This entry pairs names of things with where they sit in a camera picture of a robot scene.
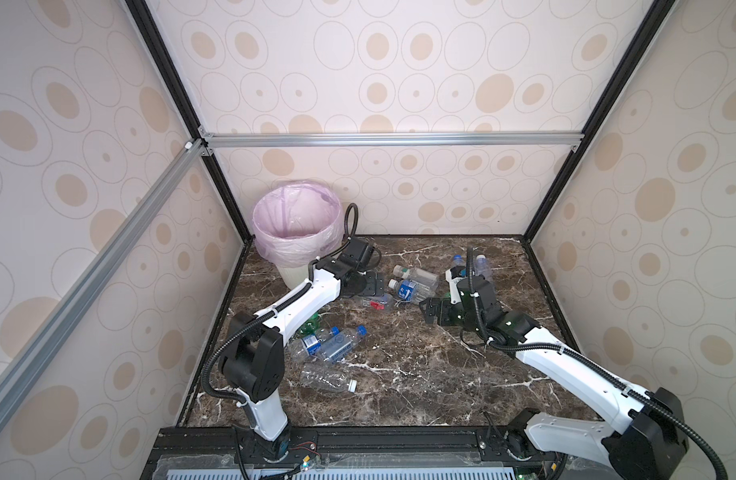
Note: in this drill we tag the black frame post right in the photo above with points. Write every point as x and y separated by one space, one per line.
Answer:
633 55

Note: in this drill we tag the clear bottle pale label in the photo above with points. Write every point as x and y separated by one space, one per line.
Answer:
482 267

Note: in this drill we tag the blue label bottle white cap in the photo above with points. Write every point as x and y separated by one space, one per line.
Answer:
411 291

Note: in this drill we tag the crushed clear bottle white cap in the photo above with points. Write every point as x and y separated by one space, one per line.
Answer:
326 377

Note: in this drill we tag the flat clear bottle white cap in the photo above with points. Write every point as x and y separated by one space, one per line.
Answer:
416 274

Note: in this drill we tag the Fiji bottle blue cap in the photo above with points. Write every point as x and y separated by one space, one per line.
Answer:
384 302

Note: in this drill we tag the green bottle near bin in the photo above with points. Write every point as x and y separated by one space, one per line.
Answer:
310 326

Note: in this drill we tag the black frame post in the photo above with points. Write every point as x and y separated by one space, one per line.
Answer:
633 55
155 44

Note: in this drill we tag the soda water bottle blue cap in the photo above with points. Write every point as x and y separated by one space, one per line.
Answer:
340 345

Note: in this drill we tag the horizontal aluminium rail back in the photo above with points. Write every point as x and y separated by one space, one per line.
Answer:
410 139

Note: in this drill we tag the black frame post left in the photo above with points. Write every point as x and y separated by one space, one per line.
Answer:
155 44

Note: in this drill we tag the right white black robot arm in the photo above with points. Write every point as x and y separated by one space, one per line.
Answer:
637 433

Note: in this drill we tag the white plastic waste bin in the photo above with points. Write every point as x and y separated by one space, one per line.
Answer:
293 276

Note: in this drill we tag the small blue label bottle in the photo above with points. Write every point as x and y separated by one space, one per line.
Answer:
305 346

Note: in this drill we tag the aluminium rail left wall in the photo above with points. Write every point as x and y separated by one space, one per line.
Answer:
38 353

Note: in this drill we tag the small Pepsi water bottle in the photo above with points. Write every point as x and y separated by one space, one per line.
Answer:
458 263

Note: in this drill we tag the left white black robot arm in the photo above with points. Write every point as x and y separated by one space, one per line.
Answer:
249 366

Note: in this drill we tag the pink bin liner bag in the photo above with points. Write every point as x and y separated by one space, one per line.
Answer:
297 222

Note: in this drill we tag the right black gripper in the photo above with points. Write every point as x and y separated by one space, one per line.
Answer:
444 305

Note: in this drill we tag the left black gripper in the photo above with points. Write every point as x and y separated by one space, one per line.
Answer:
371 289

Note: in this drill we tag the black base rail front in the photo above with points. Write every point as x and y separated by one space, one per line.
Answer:
344 452

